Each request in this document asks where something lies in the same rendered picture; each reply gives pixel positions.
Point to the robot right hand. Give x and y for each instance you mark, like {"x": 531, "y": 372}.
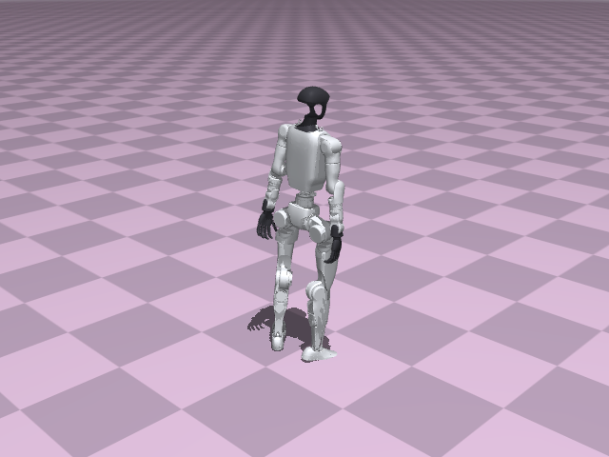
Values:
{"x": 336, "y": 245}

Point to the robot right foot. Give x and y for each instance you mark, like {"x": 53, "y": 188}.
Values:
{"x": 309, "y": 354}

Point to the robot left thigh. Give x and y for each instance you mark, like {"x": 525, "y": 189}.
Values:
{"x": 286, "y": 236}

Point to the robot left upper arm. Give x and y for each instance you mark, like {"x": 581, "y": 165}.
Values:
{"x": 278, "y": 166}

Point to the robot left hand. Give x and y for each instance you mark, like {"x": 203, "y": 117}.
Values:
{"x": 265, "y": 221}

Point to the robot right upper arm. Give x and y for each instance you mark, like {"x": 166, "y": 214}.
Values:
{"x": 331, "y": 148}

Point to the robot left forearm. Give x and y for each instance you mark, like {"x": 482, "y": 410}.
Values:
{"x": 273, "y": 188}

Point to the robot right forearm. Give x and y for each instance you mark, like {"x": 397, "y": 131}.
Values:
{"x": 336, "y": 207}

